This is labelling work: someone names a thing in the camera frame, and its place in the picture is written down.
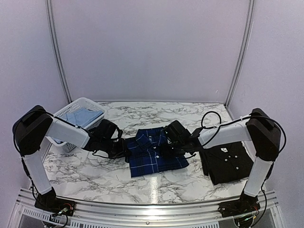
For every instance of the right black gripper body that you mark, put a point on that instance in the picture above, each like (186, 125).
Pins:
(177, 151)

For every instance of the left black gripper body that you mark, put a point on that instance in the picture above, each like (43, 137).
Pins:
(115, 151)

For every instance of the blue plaid long sleeve shirt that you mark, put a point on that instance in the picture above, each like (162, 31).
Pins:
(150, 153)

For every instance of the black shirt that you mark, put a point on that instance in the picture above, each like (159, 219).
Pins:
(226, 163)

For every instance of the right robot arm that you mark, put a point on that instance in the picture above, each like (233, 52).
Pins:
(266, 136)

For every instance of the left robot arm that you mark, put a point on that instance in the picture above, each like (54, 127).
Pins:
(37, 126)

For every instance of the light blue shirt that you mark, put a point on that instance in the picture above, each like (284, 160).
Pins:
(81, 117)

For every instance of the white plastic laundry basket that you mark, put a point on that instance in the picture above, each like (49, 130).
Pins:
(64, 134)

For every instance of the aluminium front table rail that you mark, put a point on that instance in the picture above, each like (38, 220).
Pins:
(89, 214)

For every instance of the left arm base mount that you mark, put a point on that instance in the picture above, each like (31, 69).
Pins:
(59, 207)

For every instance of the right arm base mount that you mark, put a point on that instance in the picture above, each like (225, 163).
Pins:
(237, 207)

